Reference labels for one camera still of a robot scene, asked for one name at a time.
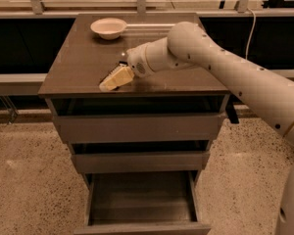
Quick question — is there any grey open bottom drawer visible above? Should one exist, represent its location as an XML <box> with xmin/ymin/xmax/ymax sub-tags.
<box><xmin>73</xmin><ymin>171</ymin><xmax>211</xmax><ymax>235</ymax></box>

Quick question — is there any grey drawer cabinet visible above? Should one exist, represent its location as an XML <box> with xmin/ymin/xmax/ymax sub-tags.
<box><xmin>37</xmin><ymin>12</ymin><xmax>240</xmax><ymax>235</ymax></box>

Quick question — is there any white cable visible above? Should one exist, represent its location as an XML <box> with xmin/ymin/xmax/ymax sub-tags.
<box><xmin>244</xmin><ymin>7</ymin><xmax>257</xmax><ymax>61</ymax></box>

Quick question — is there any grey middle drawer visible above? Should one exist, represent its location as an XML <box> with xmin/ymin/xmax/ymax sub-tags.
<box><xmin>72</xmin><ymin>140</ymin><xmax>210</xmax><ymax>174</ymax></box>

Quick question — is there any white bowl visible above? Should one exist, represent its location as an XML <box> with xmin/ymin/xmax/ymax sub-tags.
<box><xmin>90</xmin><ymin>18</ymin><xmax>127</xmax><ymax>40</ymax></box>

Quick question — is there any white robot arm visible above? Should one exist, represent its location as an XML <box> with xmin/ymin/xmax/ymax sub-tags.
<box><xmin>99</xmin><ymin>22</ymin><xmax>294</xmax><ymax>235</ymax></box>

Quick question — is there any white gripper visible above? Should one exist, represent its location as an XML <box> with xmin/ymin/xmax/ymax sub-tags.
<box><xmin>98</xmin><ymin>43</ymin><xmax>155</xmax><ymax>92</ymax></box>

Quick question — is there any grey metal railing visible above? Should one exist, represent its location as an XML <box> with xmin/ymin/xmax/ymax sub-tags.
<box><xmin>0</xmin><ymin>0</ymin><xmax>294</xmax><ymax>97</ymax></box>

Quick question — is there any grey top drawer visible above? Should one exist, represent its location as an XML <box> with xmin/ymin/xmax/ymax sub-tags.
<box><xmin>52</xmin><ymin>95</ymin><xmax>227</xmax><ymax>145</ymax></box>

